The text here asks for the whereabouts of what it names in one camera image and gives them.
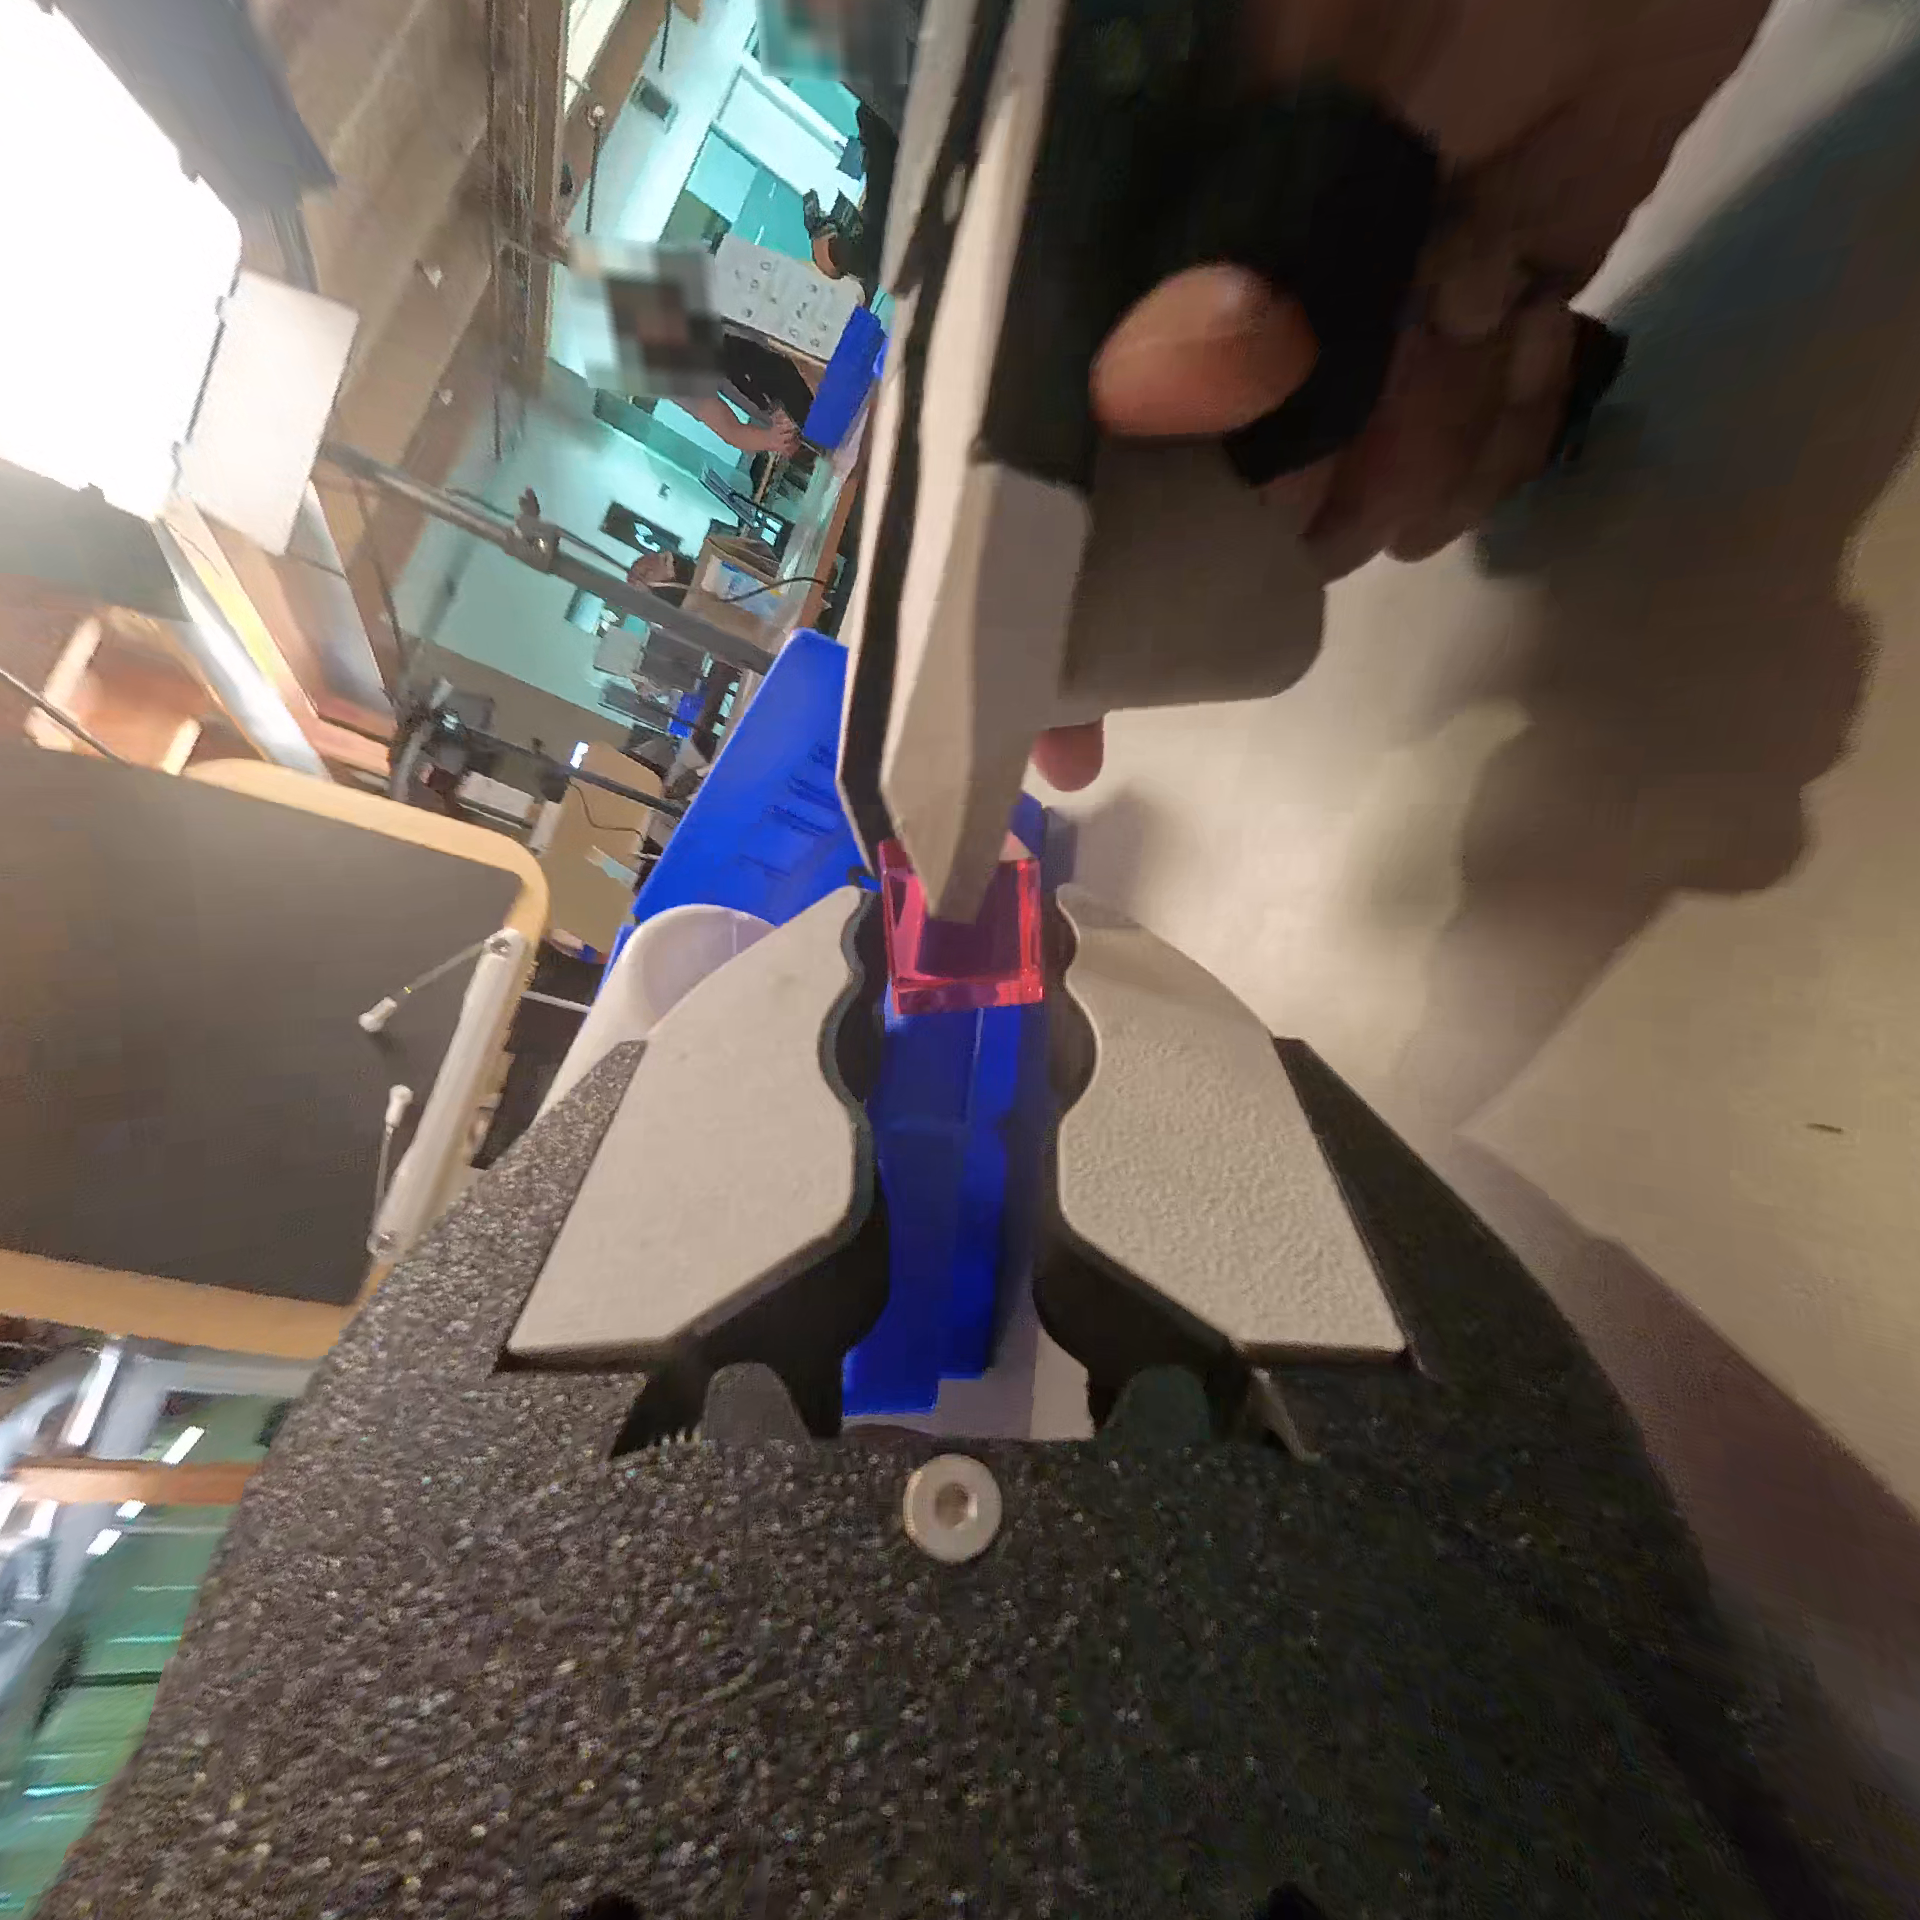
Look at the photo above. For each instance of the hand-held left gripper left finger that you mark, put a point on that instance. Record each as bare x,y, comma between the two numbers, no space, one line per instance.
705,1184

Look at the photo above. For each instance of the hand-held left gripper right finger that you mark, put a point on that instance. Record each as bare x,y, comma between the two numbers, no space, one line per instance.
1215,1184

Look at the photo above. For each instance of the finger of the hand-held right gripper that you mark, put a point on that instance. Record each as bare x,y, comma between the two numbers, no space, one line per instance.
922,194
990,600

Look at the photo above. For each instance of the blue plastic bin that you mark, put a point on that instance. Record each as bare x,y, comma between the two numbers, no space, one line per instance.
780,750

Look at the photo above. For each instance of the red translucent cube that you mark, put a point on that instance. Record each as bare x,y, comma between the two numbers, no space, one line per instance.
1004,961

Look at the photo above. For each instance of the person's right hand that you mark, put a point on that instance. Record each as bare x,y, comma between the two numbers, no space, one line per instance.
1200,352

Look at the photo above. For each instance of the white sign board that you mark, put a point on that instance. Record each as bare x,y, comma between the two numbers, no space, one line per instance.
786,292

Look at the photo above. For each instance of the small blue bin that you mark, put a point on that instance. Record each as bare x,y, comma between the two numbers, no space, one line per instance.
848,375

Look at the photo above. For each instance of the white plastic cup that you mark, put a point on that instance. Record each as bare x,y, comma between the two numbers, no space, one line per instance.
662,975

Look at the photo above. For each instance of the white light bar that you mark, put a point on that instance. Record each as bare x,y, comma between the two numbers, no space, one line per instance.
452,1080

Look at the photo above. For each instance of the black pole stand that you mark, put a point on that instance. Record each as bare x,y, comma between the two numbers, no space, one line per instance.
569,555

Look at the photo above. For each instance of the black board wooden rim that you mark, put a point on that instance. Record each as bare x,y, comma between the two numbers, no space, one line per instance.
194,1019

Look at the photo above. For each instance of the LED light panel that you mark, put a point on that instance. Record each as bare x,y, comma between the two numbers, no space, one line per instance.
105,255

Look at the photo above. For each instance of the silver ceiling duct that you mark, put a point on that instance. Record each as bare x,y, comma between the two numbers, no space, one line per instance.
234,646

